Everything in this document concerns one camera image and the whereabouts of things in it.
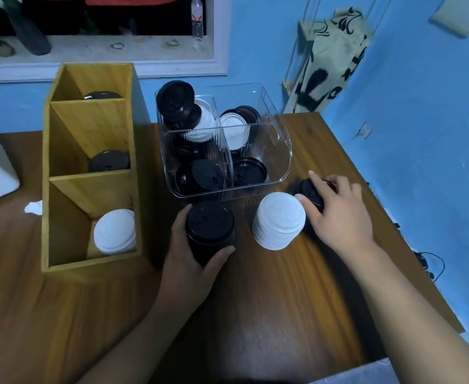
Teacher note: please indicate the person's right hand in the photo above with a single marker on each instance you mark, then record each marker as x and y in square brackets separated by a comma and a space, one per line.
[346, 223]

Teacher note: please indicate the person's left hand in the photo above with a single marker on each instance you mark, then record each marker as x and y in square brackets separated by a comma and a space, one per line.
[182, 279]

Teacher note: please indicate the short stack of black lids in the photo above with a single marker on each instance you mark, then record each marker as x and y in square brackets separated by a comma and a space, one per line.
[308, 191]

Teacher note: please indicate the white domed cup lid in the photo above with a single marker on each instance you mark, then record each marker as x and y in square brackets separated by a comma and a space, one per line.
[278, 219]

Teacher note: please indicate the wooden three-compartment organizer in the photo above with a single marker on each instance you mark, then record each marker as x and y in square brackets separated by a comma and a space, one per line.
[90, 261]

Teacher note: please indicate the person's right forearm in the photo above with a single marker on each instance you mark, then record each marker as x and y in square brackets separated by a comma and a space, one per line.
[422, 315]

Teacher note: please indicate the clear plastic container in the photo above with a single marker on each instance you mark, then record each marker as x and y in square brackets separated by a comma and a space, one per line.
[282, 155]

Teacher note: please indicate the cream tote bag black print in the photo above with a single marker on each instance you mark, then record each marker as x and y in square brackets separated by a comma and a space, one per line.
[330, 63]

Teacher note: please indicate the crumpled white tissue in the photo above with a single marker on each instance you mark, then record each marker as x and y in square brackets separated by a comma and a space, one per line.
[33, 207]

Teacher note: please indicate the clear plastic water bottle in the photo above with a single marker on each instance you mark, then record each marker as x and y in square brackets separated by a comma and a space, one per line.
[197, 19]

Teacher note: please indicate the dark glass vase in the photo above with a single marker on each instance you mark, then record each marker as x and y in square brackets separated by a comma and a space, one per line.
[30, 35]

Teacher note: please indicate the white wall socket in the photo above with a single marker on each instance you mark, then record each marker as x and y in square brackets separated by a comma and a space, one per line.
[364, 130]

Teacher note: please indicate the white window frame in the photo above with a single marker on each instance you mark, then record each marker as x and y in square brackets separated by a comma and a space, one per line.
[178, 69]

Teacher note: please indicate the cream wall plate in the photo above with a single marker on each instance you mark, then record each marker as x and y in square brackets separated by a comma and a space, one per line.
[460, 13]

